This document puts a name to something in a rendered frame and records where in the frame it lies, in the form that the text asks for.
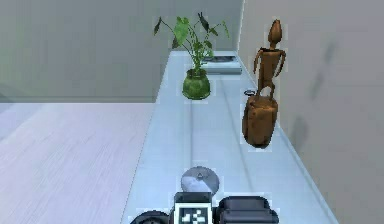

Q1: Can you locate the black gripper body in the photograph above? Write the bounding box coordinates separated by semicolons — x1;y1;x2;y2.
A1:
129;209;172;224

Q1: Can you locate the green potted house plant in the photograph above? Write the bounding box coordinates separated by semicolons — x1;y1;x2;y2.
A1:
153;12;231;101

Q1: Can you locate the brown wooden figure statue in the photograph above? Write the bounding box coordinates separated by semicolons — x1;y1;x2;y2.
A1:
241;19;288;149

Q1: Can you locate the grey flat box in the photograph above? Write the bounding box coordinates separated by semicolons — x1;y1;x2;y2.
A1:
200;54;244;76

